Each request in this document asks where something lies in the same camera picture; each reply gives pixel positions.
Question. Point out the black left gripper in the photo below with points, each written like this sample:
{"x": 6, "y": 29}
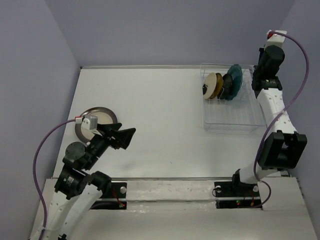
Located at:
{"x": 123, "y": 137}

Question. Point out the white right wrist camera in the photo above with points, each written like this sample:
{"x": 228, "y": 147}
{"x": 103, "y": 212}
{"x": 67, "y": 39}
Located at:
{"x": 274, "y": 39}

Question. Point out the teal scalloped plate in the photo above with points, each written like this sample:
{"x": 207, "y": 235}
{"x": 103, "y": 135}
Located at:
{"x": 235, "y": 71}

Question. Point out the clear wire dish rack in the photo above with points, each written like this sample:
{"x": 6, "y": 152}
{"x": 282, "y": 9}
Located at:
{"x": 242, "y": 114}

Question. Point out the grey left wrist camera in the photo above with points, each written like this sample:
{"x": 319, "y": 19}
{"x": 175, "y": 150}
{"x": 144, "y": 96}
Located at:
{"x": 88, "y": 122}

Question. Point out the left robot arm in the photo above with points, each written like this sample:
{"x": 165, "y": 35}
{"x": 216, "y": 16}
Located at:
{"x": 75, "y": 190}

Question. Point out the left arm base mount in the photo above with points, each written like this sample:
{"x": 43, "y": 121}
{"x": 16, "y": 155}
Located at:
{"x": 114, "y": 199}

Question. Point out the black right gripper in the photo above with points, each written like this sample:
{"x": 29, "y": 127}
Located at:
{"x": 262, "y": 51}

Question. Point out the cream plate with black spot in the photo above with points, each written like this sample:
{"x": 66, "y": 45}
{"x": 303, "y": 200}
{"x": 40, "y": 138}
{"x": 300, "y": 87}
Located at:
{"x": 209, "y": 85}

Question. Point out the black round plate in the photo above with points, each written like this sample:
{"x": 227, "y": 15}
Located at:
{"x": 226, "y": 86}

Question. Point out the amber patterned plate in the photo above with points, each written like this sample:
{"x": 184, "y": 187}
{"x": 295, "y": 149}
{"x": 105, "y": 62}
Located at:
{"x": 219, "y": 84}

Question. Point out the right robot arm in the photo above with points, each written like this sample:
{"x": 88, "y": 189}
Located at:
{"x": 282, "y": 145}

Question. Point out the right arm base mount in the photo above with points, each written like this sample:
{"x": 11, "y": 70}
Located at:
{"x": 229, "y": 196}

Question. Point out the grey brown rimmed plate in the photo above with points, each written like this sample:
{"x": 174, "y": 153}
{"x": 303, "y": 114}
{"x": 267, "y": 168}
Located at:
{"x": 104, "y": 116}

